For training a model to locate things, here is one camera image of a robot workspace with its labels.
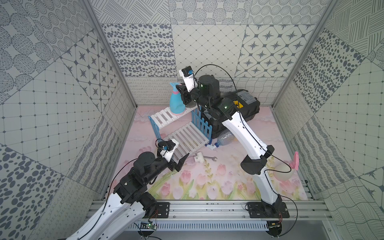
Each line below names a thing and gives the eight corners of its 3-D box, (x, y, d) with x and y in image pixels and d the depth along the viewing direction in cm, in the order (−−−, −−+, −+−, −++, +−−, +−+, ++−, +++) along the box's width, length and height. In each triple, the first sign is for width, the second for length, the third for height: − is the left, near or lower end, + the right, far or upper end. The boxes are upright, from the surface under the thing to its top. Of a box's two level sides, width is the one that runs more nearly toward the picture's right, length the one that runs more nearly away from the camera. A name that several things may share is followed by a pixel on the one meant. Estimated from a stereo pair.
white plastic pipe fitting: (193, 162, 92) (193, 160, 89) (193, 154, 95) (193, 152, 93) (204, 162, 92) (204, 160, 89) (203, 154, 95) (204, 152, 93)
